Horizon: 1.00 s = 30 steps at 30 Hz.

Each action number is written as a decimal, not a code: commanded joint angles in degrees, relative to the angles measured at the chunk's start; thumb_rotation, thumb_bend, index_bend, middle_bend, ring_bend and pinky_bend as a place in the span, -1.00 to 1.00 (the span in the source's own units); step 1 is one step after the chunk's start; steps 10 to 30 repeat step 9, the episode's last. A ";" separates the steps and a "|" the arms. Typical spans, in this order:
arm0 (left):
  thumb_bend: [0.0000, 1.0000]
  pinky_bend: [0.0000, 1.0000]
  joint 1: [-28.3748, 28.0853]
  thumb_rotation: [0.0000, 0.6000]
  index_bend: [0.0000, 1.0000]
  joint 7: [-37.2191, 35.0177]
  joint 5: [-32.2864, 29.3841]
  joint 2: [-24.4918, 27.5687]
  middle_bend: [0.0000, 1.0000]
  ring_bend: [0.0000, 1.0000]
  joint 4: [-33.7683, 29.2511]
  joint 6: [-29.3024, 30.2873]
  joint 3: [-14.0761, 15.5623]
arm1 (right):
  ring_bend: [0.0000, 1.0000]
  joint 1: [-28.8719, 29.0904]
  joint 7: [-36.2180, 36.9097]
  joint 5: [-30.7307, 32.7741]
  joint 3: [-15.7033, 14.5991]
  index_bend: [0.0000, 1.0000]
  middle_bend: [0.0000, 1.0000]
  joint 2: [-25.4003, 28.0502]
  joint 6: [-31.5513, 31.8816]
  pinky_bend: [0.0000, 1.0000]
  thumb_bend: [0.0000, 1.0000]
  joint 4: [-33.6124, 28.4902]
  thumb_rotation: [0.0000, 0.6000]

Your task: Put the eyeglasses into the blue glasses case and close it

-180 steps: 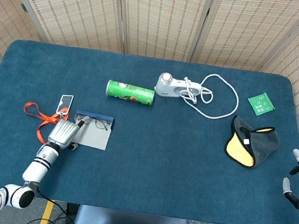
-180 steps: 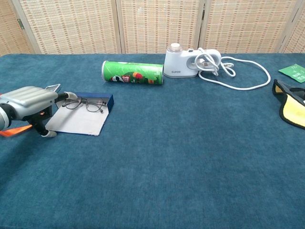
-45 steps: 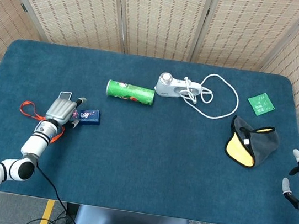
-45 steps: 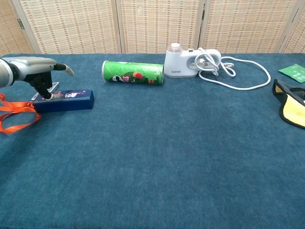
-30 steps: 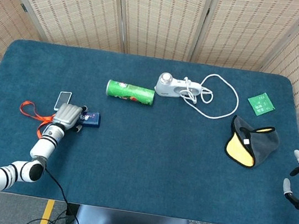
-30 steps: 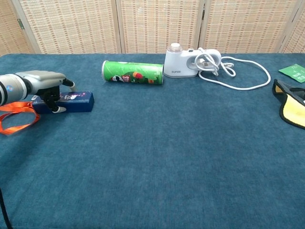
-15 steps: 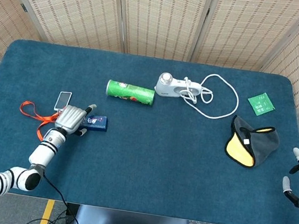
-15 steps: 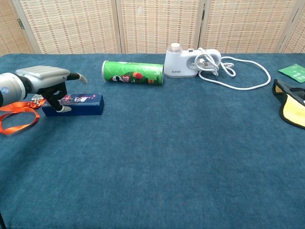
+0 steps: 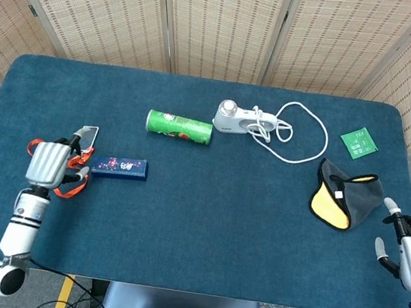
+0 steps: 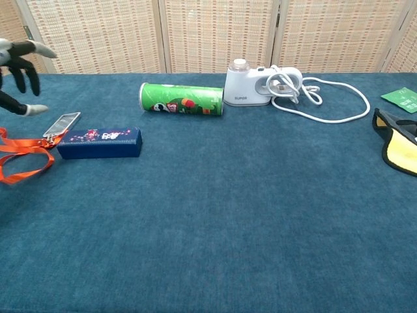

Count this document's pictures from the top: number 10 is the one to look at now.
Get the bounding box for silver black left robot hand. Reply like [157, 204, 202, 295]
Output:
[0, 38, 59, 117]

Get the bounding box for blue and grey case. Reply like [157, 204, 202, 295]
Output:
[56, 126, 143, 160]

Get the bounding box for bamboo folding screen panel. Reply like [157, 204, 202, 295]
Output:
[382, 0, 417, 73]
[14, 0, 169, 75]
[158, 0, 281, 74]
[270, 0, 413, 73]
[0, 0, 55, 74]

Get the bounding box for clear badge card holder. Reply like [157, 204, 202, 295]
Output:
[42, 112, 81, 144]

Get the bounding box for green chips can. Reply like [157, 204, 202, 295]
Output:
[138, 82, 225, 117]

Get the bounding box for white handheld appliance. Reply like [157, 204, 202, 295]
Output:
[223, 57, 304, 107]

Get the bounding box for blue table cover cloth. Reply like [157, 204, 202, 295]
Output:
[0, 72, 417, 313]

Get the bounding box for green square packet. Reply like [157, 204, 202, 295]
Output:
[380, 86, 417, 114]

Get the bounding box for grey yellow cloth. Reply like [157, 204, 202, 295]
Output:
[371, 108, 417, 179]

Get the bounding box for orange lanyard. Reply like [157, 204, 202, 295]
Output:
[0, 127, 66, 186]

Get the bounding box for white power cable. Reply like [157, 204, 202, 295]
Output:
[266, 64, 371, 124]

